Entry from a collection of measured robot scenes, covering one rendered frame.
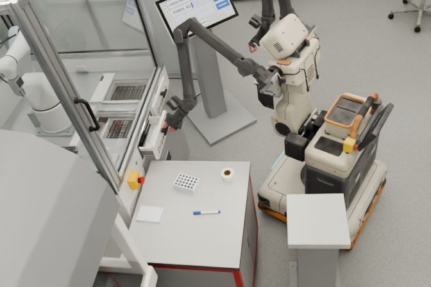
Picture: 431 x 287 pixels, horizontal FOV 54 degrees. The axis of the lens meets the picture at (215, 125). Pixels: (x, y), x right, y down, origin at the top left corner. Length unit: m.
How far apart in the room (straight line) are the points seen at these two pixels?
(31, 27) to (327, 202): 1.51
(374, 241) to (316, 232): 0.94
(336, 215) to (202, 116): 1.88
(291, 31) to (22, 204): 1.49
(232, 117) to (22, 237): 2.64
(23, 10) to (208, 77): 2.06
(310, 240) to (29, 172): 1.28
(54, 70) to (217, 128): 2.13
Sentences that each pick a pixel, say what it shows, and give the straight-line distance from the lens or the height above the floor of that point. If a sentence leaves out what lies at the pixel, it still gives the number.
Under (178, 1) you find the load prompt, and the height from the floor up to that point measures 1.15.
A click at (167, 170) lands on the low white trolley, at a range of 2.42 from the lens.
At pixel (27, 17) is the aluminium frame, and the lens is 1.59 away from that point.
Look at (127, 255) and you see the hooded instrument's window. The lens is 1.72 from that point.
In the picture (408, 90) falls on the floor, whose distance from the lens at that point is 3.97.
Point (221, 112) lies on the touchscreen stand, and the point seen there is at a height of 0.06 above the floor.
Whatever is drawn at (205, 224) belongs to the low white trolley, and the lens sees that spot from 2.16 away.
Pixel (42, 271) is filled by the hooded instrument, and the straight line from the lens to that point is 1.27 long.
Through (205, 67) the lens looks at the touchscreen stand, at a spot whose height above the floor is 0.58.
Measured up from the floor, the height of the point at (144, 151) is 0.87.
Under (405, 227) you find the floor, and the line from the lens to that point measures 3.08.
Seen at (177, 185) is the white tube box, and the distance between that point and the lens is 2.29.
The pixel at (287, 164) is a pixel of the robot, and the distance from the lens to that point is 2.95.
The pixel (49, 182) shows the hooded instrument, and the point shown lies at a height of 1.67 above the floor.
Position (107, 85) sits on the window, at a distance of 2.08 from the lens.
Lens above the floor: 2.57
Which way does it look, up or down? 45 degrees down
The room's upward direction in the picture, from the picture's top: 12 degrees counter-clockwise
